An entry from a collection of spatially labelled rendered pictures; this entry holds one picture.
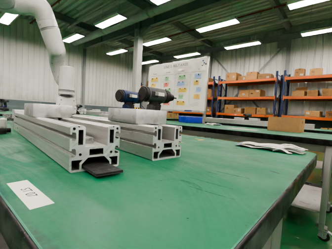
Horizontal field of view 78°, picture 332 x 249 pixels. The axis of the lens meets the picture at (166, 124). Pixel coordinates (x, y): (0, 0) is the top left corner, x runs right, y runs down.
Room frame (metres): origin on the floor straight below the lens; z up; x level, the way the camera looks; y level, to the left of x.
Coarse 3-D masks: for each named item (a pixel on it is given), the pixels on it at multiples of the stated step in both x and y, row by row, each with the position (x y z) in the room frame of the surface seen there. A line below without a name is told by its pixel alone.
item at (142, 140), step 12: (84, 120) 0.81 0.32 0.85; (96, 120) 0.73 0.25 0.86; (120, 132) 0.60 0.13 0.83; (132, 132) 0.55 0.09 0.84; (144, 132) 0.53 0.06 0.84; (156, 132) 0.50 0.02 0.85; (168, 132) 0.55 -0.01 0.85; (120, 144) 0.60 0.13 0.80; (132, 144) 0.55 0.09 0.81; (144, 144) 0.53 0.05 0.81; (156, 144) 0.50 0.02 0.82; (168, 144) 0.54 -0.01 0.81; (144, 156) 0.51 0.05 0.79; (156, 156) 0.50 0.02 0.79; (168, 156) 0.53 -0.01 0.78
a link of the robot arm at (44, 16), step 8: (16, 0) 1.03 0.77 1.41; (24, 0) 1.01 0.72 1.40; (32, 0) 1.01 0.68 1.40; (40, 0) 1.03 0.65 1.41; (0, 8) 1.00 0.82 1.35; (8, 8) 1.01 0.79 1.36; (16, 8) 1.03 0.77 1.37; (24, 8) 1.02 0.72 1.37; (32, 8) 1.02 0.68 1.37; (40, 8) 1.03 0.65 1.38; (48, 8) 1.05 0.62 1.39; (40, 16) 1.03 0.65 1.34; (48, 16) 1.05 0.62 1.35; (40, 24) 1.05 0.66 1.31; (48, 24) 1.05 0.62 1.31; (56, 24) 1.08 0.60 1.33
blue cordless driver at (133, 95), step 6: (120, 90) 0.96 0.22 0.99; (126, 90) 0.98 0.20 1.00; (120, 96) 0.95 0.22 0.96; (126, 96) 0.96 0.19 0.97; (132, 96) 0.99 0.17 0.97; (126, 102) 0.99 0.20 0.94; (132, 102) 1.00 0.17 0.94; (138, 102) 1.04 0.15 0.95; (126, 108) 0.98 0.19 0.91; (132, 108) 1.01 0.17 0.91
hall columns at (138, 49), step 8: (136, 24) 9.31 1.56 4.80; (136, 32) 9.32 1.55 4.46; (136, 40) 9.33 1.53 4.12; (136, 48) 9.33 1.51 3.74; (136, 56) 9.31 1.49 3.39; (136, 64) 9.30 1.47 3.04; (136, 72) 9.07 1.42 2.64; (136, 80) 9.09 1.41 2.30; (136, 88) 9.10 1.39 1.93; (136, 104) 9.14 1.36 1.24
